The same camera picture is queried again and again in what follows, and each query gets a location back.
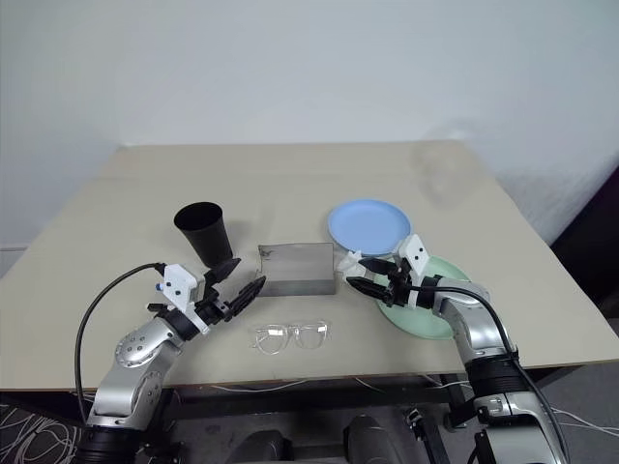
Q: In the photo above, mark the dark furniture panel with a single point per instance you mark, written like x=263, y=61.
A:
x=592, y=241

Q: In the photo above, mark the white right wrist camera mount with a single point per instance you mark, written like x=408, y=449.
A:
x=415, y=251

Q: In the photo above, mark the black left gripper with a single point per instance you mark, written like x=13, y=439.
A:
x=212, y=309

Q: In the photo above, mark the clear frame eyeglasses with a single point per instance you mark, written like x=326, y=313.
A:
x=275, y=333

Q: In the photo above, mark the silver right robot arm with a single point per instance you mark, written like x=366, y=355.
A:
x=476, y=328

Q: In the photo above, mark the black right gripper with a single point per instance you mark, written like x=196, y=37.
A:
x=399, y=290

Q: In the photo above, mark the black plastic cup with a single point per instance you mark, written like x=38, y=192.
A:
x=208, y=237

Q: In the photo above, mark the crumpled white tissue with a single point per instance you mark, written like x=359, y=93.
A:
x=349, y=263

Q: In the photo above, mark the blue round plate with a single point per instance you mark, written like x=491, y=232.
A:
x=367, y=224

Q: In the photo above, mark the grey rectangular glasses case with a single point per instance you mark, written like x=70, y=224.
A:
x=297, y=268

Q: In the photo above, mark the dark rounded shape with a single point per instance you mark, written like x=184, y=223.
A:
x=372, y=440
x=268, y=447

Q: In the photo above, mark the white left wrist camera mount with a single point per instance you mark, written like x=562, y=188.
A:
x=179, y=285

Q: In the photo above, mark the green round plate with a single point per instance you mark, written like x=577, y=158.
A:
x=435, y=270

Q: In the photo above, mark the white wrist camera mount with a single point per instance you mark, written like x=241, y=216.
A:
x=415, y=251
x=179, y=285

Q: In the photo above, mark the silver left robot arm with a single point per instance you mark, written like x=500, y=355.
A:
x=138, y=348

